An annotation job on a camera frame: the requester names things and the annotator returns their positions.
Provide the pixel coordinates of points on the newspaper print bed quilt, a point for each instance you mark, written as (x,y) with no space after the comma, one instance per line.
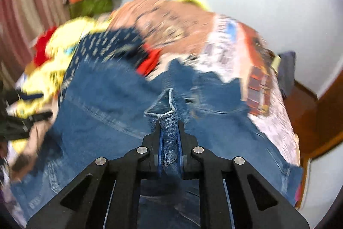
(205,41)

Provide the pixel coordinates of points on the red gold striped curtain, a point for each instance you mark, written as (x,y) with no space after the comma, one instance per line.
(22,21)

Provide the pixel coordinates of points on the red garment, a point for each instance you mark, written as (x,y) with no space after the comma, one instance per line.
(40,56)

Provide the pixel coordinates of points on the blue denim jacket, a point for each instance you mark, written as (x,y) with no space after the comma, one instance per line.
(108,109)

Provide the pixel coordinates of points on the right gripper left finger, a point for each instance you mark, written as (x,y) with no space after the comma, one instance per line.
(106,193)

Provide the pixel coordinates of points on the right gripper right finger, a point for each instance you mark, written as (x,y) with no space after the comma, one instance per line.
(232,194)

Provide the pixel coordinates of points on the yellow cartoon blanket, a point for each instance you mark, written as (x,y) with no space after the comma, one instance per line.
(47,78)

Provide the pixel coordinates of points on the dark blue bag on floor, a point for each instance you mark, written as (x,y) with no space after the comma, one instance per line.
(286,73)

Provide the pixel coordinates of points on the navy polka dot garment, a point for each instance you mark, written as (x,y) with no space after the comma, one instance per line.
(123,44)

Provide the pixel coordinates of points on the green patterned side cabinet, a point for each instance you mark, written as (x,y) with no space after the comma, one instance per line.
(90,8)

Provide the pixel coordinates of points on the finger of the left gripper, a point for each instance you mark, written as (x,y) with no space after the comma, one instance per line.
(41,116)
(15,95)

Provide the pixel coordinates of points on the yellow curved chair back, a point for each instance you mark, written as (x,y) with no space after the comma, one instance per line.
(197,4)

